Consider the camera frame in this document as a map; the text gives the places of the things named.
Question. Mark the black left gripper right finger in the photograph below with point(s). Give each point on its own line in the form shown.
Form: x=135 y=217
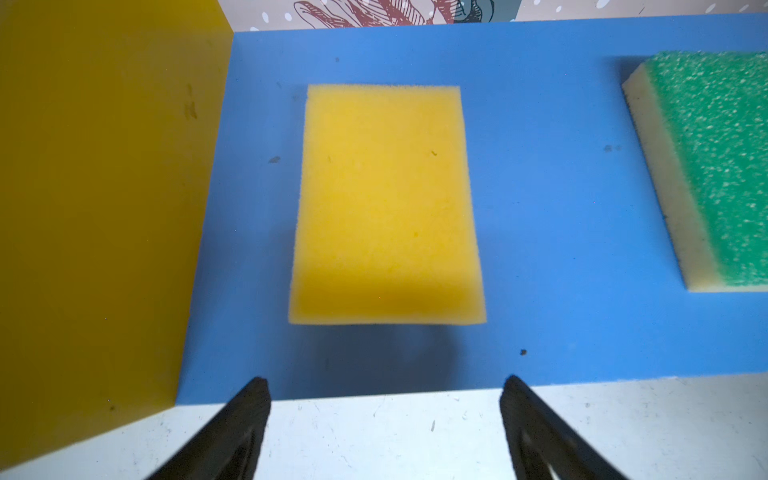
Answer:
x=541 y=444

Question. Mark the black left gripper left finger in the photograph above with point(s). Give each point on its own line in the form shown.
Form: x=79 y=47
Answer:
x=229 y=445

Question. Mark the yellow sponge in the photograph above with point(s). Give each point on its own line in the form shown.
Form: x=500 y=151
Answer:
x=385 y=230

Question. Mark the green sponge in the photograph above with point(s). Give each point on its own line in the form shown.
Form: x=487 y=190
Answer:
x=701 y=119

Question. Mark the yellow shelf unit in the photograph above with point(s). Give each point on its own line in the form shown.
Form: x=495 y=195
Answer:
x=110 y=113

